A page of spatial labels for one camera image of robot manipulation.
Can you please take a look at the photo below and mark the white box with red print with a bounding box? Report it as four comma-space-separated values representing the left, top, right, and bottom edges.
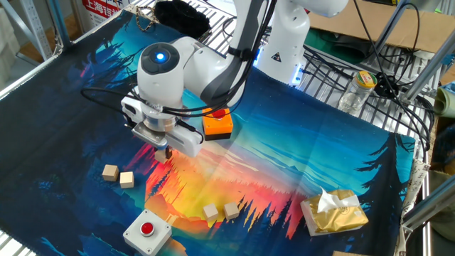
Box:
82, 0, 124, 28

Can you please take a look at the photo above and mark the colourful forest print cloth mat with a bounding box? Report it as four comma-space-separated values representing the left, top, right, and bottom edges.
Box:
0, 9, 417, 256

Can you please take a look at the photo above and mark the pale green roll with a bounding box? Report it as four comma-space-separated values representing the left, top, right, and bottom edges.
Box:
432, 82, 455, 119

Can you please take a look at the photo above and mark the blue metal post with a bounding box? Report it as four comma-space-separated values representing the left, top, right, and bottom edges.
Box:
48, 0, 72, 49

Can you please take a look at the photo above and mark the white box with red button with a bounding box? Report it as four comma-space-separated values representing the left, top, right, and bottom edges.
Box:
122, 208, 173, 256

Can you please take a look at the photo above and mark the gold tissue pack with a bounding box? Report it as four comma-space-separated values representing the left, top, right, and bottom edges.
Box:
300, 187, 370, 238

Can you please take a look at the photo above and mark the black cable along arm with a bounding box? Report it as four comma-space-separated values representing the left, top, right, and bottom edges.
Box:
80, 0, 280, 119

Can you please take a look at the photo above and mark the dark green board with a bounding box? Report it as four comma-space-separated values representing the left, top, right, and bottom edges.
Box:
304, 28, 373, 65

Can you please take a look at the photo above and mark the flat brown cardboard sheet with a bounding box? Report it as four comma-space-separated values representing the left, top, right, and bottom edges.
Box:
309, 0, 455, 54

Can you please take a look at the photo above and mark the aluminium profile bar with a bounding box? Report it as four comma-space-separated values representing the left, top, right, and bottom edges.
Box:
365, 0, 415, 68
403, 30, 455, 102
401, 176, 455, 232

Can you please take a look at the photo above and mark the white patterned cloth strip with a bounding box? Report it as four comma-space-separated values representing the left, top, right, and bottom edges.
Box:
393, 158, 432, 256

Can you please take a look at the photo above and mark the orange box with red button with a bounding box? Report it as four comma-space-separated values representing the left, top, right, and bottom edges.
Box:
201, 106, 235, 142

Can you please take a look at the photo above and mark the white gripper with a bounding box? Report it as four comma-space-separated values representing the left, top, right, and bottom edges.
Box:
164, 122, 204, 160

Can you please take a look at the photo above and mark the clear jar with yellow lid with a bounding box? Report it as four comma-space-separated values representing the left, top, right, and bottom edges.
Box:
337, 70, 378, 115

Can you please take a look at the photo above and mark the brass chain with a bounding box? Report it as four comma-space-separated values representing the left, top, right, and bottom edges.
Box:
134, 5, 160, 32

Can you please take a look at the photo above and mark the black cable bundle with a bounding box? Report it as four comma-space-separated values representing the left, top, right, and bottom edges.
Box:
301, 0, 437, 152

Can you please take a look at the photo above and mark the black fluffy duster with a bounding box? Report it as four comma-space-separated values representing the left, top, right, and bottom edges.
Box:
154, 0, 211, 39

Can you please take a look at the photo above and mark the grey perforated shelf frame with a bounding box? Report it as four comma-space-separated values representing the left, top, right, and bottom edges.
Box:
0, 0, 54, 61

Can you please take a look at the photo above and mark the black power adapter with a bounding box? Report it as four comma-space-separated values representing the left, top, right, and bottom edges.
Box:
373, 72, 400, 100

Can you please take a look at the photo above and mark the silver camera box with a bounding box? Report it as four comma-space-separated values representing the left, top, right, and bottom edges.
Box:
131, 122, 168, 150

